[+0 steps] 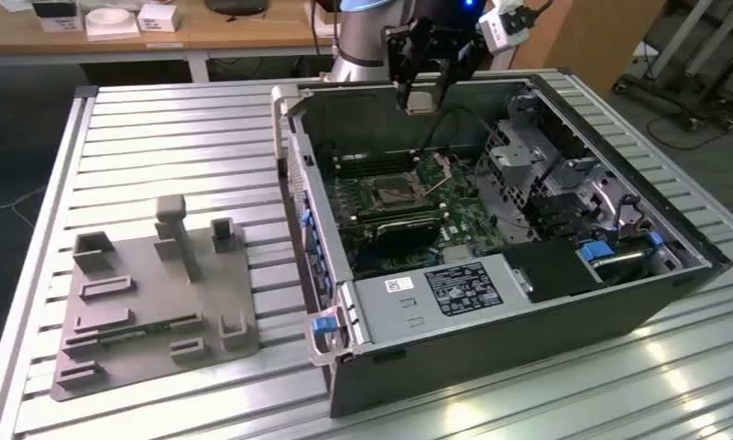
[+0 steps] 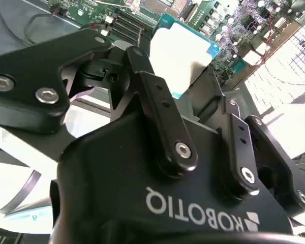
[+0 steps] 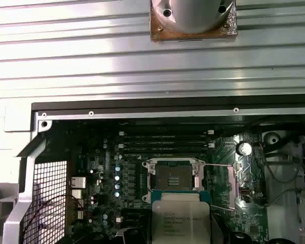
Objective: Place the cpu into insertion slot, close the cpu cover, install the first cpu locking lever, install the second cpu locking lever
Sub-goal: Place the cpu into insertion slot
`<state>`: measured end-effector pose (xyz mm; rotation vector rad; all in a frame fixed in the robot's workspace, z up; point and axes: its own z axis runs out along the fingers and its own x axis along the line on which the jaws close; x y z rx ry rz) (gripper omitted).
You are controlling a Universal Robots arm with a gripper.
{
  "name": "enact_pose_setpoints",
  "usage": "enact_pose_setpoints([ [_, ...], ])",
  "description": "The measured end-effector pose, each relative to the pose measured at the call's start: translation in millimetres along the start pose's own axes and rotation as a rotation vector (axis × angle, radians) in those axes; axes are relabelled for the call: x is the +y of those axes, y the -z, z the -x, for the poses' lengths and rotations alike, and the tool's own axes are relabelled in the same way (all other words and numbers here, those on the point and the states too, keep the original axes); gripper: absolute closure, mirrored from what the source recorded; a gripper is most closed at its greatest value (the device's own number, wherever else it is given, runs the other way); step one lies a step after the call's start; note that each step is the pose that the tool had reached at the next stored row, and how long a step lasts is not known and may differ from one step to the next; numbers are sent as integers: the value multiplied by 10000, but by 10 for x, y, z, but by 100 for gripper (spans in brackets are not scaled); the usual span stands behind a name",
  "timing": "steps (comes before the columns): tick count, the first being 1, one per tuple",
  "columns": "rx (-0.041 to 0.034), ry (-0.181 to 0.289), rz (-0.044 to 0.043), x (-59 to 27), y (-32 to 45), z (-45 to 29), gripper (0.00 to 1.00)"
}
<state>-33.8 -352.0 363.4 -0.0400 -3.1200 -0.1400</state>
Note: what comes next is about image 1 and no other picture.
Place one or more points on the wooden desk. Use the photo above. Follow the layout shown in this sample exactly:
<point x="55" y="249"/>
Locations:
<point x="232" y="27"/>

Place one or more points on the green motherboard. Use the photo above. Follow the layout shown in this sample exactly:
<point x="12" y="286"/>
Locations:
<point x="464" y="220"/>

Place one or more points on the white printed box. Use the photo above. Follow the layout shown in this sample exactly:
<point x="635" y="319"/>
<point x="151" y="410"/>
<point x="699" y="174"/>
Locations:
<point x="157" y="19"/>

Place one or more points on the grey parts rack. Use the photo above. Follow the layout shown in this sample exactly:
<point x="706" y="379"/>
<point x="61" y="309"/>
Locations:
<point x="159" y="293"/>

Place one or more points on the CPU socket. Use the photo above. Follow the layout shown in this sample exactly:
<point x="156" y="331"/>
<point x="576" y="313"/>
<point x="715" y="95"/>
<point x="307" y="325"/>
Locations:
<point x="391" y="192"/>

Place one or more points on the grey power supply unit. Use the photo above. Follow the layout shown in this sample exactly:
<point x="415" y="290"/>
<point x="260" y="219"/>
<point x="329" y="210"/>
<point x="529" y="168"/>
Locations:
<point x="397" y="316"/>

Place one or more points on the RAM slot bank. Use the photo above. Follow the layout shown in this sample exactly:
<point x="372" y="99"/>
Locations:
<point x="348" y="166"/>
<point x="397" y="214"/>

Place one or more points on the silver chipset heatsink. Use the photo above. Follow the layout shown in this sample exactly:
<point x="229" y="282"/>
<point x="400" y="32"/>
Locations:
<point x="459" y="252"/>

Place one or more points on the grey metal drive cage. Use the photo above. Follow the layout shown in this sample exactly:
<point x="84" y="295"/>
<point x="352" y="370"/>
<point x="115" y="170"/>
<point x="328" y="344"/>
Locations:
<point x="513" y="160"/>

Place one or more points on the white box black top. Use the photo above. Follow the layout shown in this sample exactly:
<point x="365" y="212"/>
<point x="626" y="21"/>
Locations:
<point x="57" y="22"/>

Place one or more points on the blue disk carrier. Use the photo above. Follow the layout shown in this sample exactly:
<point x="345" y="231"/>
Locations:
<point x="596" y="253"/>

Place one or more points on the black graphics card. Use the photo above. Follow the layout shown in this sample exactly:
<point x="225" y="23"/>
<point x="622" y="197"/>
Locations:
<point x="403" y="236"/>

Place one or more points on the wooden cabinet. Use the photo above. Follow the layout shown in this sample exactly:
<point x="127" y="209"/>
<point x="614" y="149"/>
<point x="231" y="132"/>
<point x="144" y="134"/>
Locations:
<point x="599" y="41"/>

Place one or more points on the metal wheeled stand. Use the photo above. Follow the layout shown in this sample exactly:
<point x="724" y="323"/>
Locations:
<point x="632" y="84"/>

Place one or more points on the black open PC case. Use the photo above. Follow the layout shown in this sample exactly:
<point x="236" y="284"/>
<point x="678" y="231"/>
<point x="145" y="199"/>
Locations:
<point x="495" y="362"/>

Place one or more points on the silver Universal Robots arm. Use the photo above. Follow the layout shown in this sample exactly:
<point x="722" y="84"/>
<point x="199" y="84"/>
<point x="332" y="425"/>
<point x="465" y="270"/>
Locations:
<point x="360" y="50"/>

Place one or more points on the black round object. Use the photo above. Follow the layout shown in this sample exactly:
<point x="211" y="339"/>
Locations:
<point x="235" y="5"/>

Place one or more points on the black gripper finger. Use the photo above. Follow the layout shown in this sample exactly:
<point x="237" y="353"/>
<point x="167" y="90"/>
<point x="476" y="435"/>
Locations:
<point x="464" y="59"/>
<point x="405" y="55"/>

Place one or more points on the silver CPU plate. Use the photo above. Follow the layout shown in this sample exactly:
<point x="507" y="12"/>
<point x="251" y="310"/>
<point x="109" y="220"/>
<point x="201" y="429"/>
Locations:
<point x="420" y="103"/>

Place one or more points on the green RAM stick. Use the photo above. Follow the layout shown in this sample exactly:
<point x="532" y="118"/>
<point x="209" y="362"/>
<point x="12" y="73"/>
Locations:
<point x="152" y="328"/>

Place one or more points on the small blue clip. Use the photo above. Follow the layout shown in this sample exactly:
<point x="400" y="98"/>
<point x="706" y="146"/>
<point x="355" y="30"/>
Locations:
<point x="655" y="239"/>

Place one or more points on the white round holder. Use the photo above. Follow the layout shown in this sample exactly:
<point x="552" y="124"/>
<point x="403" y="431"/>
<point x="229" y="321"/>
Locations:
<point x="111" y="25"/>

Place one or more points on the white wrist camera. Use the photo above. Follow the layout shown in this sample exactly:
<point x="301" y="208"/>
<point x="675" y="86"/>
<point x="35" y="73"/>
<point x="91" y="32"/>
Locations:
<point x="504" y="27"/>

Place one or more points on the black plastic shroud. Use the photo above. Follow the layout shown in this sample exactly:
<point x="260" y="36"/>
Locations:
<point x="549" y="270"/>

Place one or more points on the blue case latch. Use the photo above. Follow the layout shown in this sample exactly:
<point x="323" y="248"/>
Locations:
<point x="324" y="325"/>

